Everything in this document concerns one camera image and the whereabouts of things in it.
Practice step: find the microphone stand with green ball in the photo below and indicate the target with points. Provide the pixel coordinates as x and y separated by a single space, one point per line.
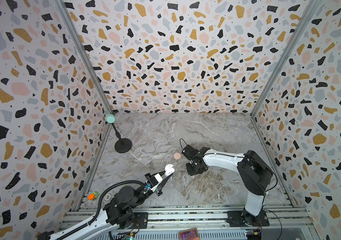
122 145

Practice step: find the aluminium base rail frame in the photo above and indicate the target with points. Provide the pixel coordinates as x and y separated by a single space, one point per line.
218 223

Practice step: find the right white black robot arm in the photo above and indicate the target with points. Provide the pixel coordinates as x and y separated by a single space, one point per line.
254 172

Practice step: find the pink earbud charging case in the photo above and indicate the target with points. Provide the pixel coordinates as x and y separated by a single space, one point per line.
177 156

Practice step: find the white earbud charging case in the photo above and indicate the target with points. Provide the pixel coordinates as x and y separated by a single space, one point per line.
169 170

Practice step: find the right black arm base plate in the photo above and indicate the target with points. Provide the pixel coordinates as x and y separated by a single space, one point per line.
244 219

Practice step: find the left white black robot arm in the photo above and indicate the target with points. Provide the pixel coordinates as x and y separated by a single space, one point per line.
114 208

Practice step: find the pink circuit board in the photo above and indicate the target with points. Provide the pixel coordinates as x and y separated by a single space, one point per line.
191 234

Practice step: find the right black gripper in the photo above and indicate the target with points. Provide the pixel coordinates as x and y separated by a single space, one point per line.
193 160

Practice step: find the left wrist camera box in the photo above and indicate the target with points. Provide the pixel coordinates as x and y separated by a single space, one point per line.
153 181

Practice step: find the right small electronics board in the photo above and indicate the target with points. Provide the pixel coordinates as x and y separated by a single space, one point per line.
254 234

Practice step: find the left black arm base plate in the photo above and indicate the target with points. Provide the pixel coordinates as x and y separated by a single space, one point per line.
136 221

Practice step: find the orange green connector block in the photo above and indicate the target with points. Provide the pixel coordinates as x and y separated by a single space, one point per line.
93 196

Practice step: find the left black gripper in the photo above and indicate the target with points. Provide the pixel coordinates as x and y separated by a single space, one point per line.
158 192

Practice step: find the small electronics board with leds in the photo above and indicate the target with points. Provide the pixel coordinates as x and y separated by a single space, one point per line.
128 236

